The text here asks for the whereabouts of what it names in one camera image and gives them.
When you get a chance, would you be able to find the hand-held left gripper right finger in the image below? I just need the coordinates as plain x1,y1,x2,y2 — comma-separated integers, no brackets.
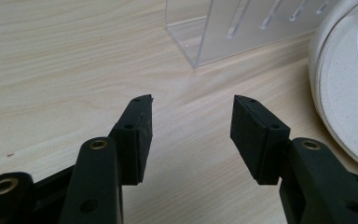
229,94,358,224

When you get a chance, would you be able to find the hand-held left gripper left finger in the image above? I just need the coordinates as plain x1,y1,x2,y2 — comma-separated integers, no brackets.
59,93,154,224

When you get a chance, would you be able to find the white round plate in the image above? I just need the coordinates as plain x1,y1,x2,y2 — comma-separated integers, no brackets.
308,0,358,175

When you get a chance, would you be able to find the clear acrylic rack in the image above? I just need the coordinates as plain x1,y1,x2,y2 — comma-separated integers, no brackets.
164,0,339,69

